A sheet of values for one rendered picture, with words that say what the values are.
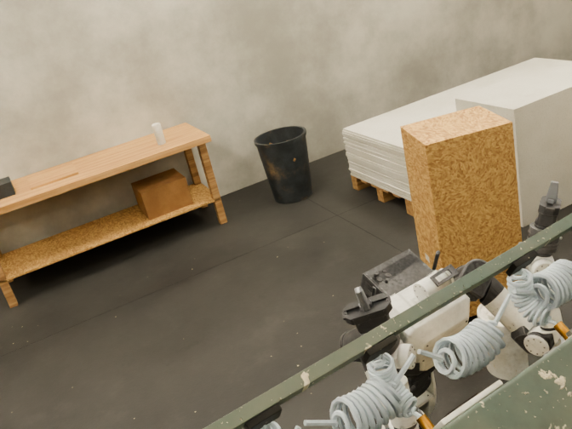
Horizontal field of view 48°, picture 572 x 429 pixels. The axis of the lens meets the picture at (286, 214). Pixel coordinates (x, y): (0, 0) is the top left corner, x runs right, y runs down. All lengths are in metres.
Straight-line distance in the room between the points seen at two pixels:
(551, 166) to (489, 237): 1.52
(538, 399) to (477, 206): 3.02
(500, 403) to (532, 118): 4.33
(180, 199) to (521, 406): 5.56
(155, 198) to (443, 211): 3.20
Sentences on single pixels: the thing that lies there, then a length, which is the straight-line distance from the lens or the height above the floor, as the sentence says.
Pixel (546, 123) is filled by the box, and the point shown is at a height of 0.74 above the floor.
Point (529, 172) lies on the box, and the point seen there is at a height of 0.43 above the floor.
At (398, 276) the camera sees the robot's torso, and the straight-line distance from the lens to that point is 2.10.
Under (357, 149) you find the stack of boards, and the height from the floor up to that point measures 0.46.
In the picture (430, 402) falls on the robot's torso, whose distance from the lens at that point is 2.48.
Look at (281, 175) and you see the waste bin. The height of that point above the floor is 0.31.
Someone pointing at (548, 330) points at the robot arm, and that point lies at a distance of 2.18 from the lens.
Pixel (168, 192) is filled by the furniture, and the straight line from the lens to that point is 6.19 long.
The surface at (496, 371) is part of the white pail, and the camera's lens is 3.81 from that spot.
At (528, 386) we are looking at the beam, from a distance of 0.86.
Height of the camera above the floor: 2.46
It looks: 23 degrees down
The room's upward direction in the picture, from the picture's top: 14 degrees counter-clockwise
